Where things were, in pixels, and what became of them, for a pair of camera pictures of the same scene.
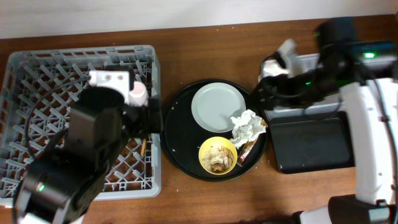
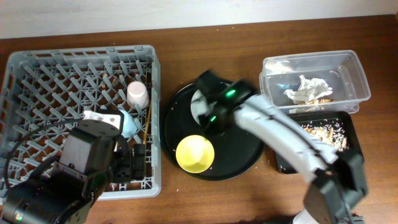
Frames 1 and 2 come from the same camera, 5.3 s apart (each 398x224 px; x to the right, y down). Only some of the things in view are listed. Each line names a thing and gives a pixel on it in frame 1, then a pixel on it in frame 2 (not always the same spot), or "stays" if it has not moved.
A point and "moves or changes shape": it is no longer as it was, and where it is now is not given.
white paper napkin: [247, 126] moves or changes shape
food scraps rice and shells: [218, 158] → [331, 131]
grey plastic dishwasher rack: [39, 91] stays
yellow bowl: [217, 155] → [194, 154]
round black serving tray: [211, 130] stays
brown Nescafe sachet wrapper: [247, 149] moves or changes shape
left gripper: [150, 115] → [137, 162]
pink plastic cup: [138, 96] stays
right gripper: [261, 92] → [207, 86]
